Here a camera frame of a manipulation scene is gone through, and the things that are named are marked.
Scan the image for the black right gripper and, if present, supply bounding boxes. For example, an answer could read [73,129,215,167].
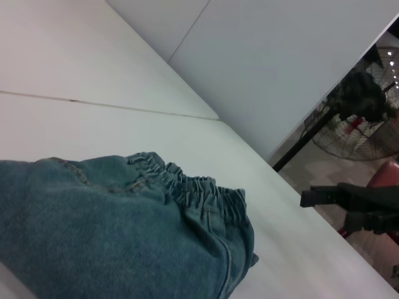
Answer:
[299,182,399,235]

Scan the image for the blue denim shorts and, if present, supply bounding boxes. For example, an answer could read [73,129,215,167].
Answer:
[0,151,260,299]

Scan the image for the red chair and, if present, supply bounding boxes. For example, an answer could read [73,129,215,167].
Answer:
[338,160,399,250]

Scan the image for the black standing floor fan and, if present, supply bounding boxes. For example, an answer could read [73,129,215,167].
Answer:
[271,43,399,173]

